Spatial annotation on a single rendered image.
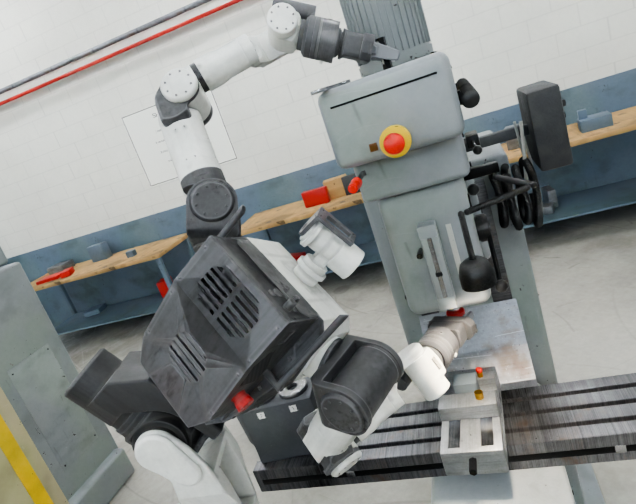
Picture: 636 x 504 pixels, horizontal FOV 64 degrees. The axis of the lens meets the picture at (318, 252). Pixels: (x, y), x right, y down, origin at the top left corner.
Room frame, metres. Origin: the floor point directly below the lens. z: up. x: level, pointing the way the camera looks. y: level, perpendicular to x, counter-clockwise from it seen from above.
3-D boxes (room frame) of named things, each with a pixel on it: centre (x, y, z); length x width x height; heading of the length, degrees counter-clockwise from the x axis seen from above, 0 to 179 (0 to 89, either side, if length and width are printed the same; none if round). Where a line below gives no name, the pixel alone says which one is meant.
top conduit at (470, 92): (1.18, -0.43, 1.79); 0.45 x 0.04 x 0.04; 161
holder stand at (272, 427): (1.37, 0.25, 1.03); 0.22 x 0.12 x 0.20; 78
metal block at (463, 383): (1.20, -0.26, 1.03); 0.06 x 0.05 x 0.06; 69
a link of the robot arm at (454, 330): (1.13, -0.23, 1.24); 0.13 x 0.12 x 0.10; 49
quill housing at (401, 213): (1.20, -0.29, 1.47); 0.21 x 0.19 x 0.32; 71
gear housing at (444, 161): (1.24, -0.30, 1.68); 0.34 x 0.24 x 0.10; 161
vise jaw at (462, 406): (1.15, -0.24, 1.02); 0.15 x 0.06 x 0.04; 69
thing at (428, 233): (1.09, -0.25, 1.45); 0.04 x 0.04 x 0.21; 71
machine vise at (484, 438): (1.18, -0.25, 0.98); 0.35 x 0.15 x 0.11; 159
